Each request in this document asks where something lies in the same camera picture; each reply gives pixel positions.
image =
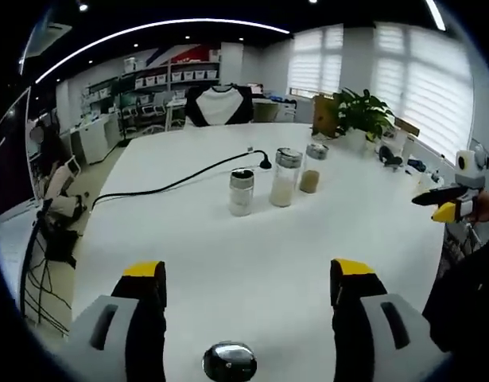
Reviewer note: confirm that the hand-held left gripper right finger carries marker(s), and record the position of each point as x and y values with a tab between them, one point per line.
367	342

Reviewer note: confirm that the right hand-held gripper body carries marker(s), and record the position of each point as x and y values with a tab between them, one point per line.
471	169

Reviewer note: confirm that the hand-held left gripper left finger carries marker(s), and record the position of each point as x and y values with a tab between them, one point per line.
109	350

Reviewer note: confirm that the tall seasoning bottle brown contents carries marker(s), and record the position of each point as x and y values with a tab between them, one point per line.
312	181

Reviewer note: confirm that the tall seasoning bottle white contents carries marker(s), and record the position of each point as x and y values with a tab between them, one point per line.
284	191

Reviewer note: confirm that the person's right hand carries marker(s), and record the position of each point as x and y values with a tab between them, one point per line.
486	207

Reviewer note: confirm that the small blue object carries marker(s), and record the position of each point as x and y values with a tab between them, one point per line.
415	163

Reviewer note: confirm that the dark grey headset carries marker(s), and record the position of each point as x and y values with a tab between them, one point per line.
389	157

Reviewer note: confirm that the person's dark clothing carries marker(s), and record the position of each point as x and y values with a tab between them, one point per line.
466	286

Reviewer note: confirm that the window with white blinds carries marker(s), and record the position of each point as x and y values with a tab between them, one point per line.
407	79

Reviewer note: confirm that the green potted plant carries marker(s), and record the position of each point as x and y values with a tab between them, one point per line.
363	111

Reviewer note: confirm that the brown cardboard box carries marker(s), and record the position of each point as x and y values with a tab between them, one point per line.
323	115

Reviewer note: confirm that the white cabinet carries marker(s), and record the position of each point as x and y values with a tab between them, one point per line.
93	137

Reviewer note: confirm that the computer monitor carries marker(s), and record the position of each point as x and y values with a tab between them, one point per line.
11	159

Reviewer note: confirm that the chair with black white shirt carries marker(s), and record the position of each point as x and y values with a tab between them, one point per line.
220	105

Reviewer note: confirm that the ceiling air conditioner unit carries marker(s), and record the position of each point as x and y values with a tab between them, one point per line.
49	37

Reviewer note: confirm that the curved ceiling light strip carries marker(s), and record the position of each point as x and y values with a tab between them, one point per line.
148	28

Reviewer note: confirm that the wall shelf with white bins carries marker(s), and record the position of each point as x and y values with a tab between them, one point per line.
176	73

